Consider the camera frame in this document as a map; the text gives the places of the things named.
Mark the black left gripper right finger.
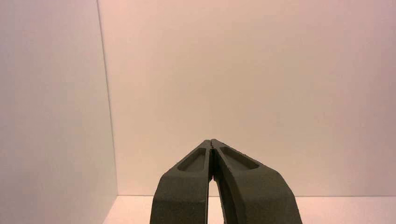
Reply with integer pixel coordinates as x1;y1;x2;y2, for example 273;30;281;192
212;139;304;224

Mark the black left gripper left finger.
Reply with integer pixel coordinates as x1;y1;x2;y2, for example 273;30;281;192
149;140;213;224

